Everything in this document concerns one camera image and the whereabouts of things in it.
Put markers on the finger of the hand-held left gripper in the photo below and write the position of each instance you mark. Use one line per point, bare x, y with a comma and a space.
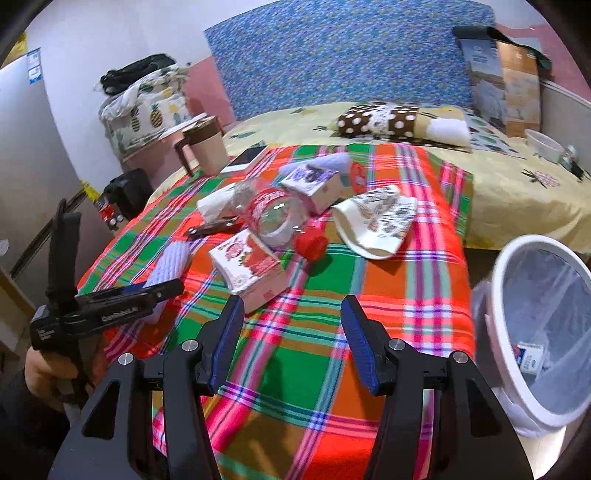
131, 290
167, 289

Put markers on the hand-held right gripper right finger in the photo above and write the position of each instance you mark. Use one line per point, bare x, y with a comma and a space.
361, 344

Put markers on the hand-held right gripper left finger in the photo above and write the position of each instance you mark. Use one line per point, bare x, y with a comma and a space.
227, 334

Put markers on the white knitted cloth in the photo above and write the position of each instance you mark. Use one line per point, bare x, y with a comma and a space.
173, 263

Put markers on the red white carton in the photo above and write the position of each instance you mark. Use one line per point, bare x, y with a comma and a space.
249, 267

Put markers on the white tissue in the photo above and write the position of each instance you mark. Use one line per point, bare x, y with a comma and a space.
214, 203

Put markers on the red plastic cap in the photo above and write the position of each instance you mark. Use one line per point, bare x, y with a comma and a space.
313, 247

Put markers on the printed paper bag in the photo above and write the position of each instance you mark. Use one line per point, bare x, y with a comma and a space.
374, 221

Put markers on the clear plastic jar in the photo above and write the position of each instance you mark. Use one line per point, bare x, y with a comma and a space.
277, 221

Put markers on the white trash bin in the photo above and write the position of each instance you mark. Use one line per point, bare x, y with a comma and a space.
498, 295

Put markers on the red labelled lid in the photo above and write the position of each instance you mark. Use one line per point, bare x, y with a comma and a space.
358, 174

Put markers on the purple white box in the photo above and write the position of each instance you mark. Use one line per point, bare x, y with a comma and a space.
309, 182

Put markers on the person's left forearm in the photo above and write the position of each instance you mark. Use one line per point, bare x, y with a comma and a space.
23, 438

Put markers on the person's left hand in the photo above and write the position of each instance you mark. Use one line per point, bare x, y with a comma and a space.
44, 371

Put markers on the wooden cabinet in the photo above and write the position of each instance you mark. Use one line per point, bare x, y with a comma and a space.
14, 304

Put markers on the plaid blanket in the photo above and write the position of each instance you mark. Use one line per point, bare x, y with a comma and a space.
406, 286

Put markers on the black bag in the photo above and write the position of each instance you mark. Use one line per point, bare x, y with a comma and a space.
131, 189

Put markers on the pink storage box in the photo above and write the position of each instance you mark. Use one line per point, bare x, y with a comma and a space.
157, 154

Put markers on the beige cup with brown lid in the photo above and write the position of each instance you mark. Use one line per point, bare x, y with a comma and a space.
207, 147

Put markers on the white phone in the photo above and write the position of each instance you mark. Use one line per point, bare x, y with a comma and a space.
244, 159

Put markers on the blue white carton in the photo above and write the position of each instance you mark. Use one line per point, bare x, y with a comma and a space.
531, 359

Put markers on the pineapple print storage bag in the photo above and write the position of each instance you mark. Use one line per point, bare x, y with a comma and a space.
147, 117

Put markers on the yellow pineapple bed sheet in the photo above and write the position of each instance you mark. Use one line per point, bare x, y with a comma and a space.
498, 207

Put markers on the black clothing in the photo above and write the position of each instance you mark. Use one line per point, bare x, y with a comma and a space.
138, 69

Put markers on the brown polka dot pillow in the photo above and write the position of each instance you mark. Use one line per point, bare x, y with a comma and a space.
369, 121

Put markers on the white printed pillow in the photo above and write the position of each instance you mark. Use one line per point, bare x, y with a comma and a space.
494, 138

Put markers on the white bowl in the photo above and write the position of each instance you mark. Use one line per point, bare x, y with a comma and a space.
545, 144

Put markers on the small glass bottle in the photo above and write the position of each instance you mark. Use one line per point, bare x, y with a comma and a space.
571, 159

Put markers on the blue floral headboard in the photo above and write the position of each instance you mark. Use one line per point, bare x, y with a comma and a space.
346, 55

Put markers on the cardboard box on bed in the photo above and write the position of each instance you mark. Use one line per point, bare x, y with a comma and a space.
503, 87

